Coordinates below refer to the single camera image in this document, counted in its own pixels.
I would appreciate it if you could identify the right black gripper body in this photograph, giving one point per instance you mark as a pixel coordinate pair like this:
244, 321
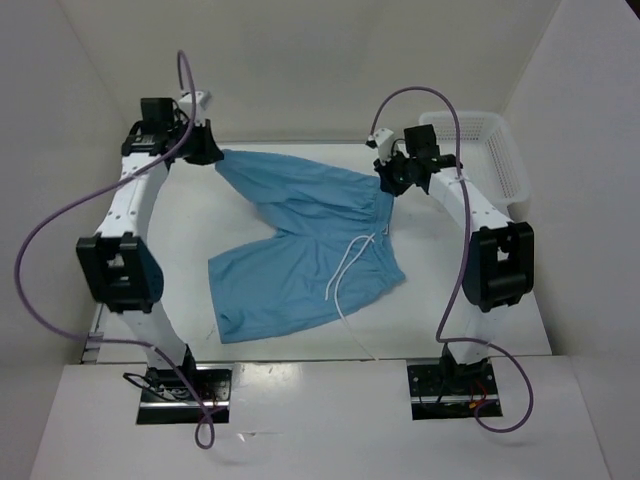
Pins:
396, 172

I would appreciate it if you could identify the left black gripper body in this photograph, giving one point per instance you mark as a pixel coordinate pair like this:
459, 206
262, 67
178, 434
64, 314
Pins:
196, 147

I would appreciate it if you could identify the light blue shorts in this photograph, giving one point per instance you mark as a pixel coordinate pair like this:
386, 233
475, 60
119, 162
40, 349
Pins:
330, 254

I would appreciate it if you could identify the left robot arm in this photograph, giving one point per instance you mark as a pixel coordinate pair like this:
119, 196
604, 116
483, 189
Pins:
120, 270

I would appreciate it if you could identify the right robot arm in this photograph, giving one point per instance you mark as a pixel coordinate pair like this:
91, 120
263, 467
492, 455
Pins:
498, 255

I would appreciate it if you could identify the white plastic basket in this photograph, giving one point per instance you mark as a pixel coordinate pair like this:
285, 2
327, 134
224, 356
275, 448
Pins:
491, 158

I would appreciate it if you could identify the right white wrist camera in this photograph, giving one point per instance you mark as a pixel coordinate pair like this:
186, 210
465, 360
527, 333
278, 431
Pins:
383, 140

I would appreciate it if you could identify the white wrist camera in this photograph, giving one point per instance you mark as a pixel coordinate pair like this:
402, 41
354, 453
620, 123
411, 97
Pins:
195, 105
383, 140

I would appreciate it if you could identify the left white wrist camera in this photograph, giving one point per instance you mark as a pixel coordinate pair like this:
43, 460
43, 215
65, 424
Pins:
195, 105

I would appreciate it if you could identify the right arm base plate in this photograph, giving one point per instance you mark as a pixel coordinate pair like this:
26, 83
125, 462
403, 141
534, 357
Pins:
437, 395

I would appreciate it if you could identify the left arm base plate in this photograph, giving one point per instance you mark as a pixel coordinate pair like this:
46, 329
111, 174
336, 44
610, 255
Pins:
165, 400

